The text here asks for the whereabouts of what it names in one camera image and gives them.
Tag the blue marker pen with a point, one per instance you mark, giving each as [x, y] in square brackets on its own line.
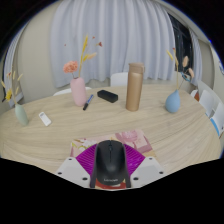
[88, 102]

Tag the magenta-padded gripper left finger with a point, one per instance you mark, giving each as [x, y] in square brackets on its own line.
[71, 171]

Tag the cartoon print mouse pad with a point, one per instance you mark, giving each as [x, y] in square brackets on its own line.
[131, 138]

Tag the beige dried flower bunch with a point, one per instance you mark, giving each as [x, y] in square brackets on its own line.
[185, 61]

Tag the yellow dried flower bunch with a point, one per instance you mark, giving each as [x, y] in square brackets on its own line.
[9, 95]

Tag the white remote control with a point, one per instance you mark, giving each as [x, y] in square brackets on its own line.
[45, 119]

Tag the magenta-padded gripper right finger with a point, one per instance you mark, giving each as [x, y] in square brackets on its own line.
[148, 170]

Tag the dark window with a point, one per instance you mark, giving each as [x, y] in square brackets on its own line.
[181, 43]

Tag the bronze drink bottle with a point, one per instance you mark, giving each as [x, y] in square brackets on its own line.
[134, 86]

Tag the pink vase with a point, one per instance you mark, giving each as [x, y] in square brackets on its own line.
[78, 91]

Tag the black rectangular box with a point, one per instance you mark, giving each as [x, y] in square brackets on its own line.
[107, 96]

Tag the black computer mouse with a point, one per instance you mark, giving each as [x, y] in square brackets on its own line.
[110, 163]

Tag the pale green vase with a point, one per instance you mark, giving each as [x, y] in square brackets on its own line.
[21, 115]

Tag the blue vase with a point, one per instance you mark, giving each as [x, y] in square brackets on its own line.
[173, 102]

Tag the narrow white curtain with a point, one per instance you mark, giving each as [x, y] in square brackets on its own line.
[197, 56]
[15, 66]

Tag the wide white curtain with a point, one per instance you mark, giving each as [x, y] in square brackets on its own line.
[126, 33]

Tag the white chairs group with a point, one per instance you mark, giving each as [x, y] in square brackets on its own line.
[210, 106]

